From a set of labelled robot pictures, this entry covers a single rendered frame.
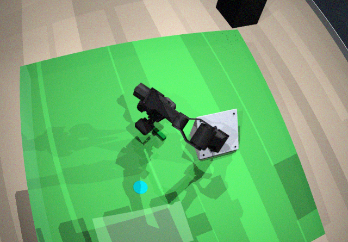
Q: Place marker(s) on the cyan circle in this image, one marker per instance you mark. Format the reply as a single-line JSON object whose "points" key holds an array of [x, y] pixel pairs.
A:
{"points": [[140, 187]]}

